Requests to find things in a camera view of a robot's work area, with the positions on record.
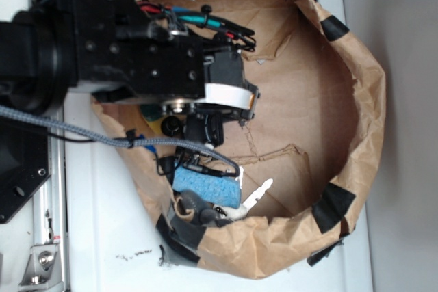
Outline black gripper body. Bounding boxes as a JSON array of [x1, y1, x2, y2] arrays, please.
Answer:
[[32, 0, 259, 121]]

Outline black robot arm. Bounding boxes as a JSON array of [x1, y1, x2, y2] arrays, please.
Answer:
[[1, 0, 259, 120]]

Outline green and yellow sponge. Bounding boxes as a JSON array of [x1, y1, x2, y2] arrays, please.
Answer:
[[140, 104, 162, 134]]

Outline white tape roll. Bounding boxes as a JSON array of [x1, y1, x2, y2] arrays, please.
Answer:
[[204, 83, 255, 110]]

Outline blue sponge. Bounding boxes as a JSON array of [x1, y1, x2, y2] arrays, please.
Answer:
[[172, 168, 242, 209]]

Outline white plastic keys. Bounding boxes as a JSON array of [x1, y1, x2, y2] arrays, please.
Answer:
[[213, 178, 273, 221]]

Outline brown paper bag bin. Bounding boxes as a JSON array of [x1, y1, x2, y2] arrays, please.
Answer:
[[119, 0, 386, 279]]

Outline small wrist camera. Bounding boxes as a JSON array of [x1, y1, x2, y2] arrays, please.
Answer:
[[160, 114, 224, 154]]

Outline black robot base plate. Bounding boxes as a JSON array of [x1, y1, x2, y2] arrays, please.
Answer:
[[0, 118, 50, 224]]

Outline aluminium frame rail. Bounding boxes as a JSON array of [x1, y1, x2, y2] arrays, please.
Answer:
[[18, 0, 71, 292]]

